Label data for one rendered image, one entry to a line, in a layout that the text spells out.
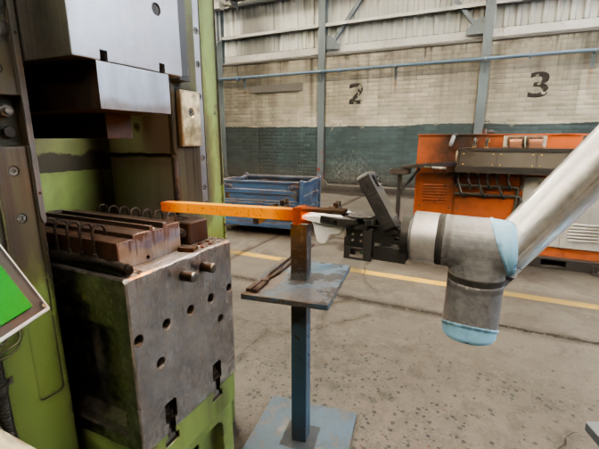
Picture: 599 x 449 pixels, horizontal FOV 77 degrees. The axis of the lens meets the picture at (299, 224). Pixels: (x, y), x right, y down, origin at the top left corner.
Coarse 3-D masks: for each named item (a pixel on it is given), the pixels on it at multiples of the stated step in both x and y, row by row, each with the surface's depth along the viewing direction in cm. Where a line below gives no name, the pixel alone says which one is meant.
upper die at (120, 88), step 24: (24, 72) 86; (48, 72) 83; (72, 72) 80; (96, 72) 77; (120, 72) 81; (144, 72) 87; (48, 96) 84; (72, 96) 81; (96, 96) 78; (120, 96) 82; (144, 96) 88; (168, 96) 94
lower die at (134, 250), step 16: (48, 224) 102; (64, 224) 99; (112, 224) 98; (128, 224) 96; (144, 224) 94; (176, 224) 101; (48, 240) 95; (64, 240) 92; (96, 240) 88; (112, 240) 88; (128, 240) 88; (144, 240) 92; (160, 240) 97; (176, 240) 102; (112, 256) 86; (128, 256) 88; (144, 256) 92; (160, 256) 97
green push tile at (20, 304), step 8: (0, 272) 52; (0, 280) 51; (8, 280) 52; (0, 288) 51; (8, 288) 52; (16, 288) 53; (0, 296) 50; (8, 296) 51; (16, 296) 52; (24, 296) 53; (0, 304) 49; (8, 304) 50; (16, 304) 52; (24, 304) 53; (0, 312) 49; (8, 312) 50; (16, 312) 51; (0, 320) 48; (8, 320) 49
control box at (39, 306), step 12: (0, 252) 54; (0, 264) 53; (12, 264) 55; (12, 276) 54; (24, 276) 56; (24, 288) 55; (36, 300) 56; (24, 312) 53; (36, 312) 55; (12, 324) 50; (24, 324) 52; (0, 336) 48
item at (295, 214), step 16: (176, 208) 89; (192, 208) 87; (208, 208) 85; (224, 208) 84; (240, 208) 82; (256, 208) 80; (272, 208) 78; (288, 208) 78; (304, 208) 75; (320, 208) 75; (336, 208) 74
